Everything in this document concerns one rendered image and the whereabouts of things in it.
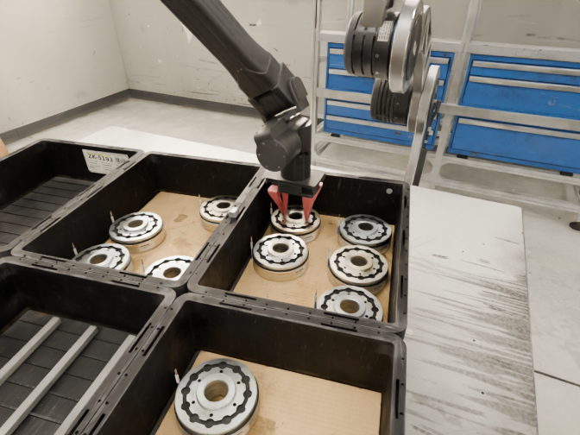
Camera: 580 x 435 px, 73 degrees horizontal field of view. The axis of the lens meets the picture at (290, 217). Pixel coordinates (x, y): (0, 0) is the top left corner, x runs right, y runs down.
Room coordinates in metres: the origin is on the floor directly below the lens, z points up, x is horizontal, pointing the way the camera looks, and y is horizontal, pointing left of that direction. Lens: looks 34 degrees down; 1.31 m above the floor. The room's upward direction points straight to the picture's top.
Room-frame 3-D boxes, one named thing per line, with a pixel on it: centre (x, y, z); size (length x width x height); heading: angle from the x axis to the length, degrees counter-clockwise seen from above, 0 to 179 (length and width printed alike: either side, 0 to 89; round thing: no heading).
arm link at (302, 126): (0.66, -0.01, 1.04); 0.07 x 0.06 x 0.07; 156
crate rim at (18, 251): (0.62, 0.24, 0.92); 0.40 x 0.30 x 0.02; 165
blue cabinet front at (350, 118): (2.37, -0.55, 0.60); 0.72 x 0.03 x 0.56; 65
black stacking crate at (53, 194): (0.70, 0.53, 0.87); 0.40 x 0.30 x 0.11; 165
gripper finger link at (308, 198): (0.66, -0.02, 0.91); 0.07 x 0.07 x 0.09; 68
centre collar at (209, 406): (0.28, 0.09, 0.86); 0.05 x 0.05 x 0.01
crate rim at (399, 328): (0.54, -0.05, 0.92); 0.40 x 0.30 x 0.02; 165
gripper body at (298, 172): (0.67, -0.01, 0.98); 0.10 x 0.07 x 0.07; 68
